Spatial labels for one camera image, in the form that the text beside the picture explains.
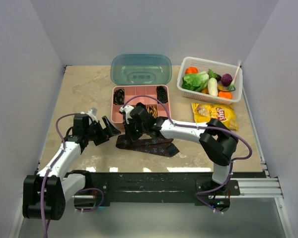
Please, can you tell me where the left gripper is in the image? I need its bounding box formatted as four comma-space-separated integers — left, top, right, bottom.
85, 116, 120, 146

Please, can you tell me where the maroon blue-flowered tie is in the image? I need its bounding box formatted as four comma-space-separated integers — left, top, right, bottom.
116, 135, 179, 157

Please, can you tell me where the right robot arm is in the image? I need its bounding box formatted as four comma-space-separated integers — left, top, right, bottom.
119, 103, 238, 195

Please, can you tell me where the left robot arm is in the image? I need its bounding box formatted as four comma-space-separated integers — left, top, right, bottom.
22, 112, 121, 220

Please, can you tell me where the yellow patterned rolled tie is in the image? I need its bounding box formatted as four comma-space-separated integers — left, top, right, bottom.
147, 105, 158, 118

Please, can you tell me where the black gold patterned rolled tie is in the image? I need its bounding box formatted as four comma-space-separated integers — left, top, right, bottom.
113, 89, 125, 105

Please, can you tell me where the pink divided organizer box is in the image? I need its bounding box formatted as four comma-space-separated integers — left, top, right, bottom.
111, 85, 171, 128

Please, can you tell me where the dark dotted rolled tie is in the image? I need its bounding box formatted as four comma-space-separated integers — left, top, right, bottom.
156, 86, 168, 104

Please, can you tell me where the teal translucent plastic lid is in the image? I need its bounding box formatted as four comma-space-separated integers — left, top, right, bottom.
110, 54, 172, 86

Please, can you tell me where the yellow chips bag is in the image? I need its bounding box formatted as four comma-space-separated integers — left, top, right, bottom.
191, 103, 239, 130

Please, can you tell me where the green toy lettuce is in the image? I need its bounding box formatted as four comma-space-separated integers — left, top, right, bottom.
181, 71, 210, 92

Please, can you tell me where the yellow toy vegetable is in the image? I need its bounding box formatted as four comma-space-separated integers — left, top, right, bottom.
201, 85, 227, 95

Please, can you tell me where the orange toy pumpkin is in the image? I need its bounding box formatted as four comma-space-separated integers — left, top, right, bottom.
185, 67, 199, 74

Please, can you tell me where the white toy cabbage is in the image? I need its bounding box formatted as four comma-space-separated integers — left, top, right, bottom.
207, 78, 218, 97

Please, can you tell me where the orange toy carrot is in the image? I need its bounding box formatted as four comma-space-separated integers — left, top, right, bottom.
218, 91, 232, 99

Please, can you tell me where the dark toy eggplant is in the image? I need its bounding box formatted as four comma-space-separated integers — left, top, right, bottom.
208, 69, 222, 81

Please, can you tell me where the purple toy cabbage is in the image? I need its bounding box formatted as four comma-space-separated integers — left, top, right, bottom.
221, 73, 233, 87

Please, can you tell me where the toy green onion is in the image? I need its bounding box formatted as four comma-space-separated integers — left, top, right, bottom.
227, 59, 242, 92

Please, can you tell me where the white plastic basket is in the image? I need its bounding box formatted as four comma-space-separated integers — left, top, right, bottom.
177, 57, 243, 105

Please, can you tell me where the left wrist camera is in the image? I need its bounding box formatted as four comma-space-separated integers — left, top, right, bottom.
80, 108, 98, 122

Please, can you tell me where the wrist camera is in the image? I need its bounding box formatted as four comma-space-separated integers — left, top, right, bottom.
119, 105, 134, 124
80, 108, 98, 122

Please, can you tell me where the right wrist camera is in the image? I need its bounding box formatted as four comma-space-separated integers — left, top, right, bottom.
119, 105, 134, 124

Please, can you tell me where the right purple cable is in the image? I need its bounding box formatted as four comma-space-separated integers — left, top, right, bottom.
121, 95, 253, 215

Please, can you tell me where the purple cable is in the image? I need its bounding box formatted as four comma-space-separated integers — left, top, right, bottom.
41, 113, 105, 238
121, 95, 253, 215

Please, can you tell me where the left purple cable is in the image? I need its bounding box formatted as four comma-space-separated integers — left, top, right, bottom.
41, 113, 105, 238

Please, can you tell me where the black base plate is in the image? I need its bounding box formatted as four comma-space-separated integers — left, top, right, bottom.
33, 170, 240, 211

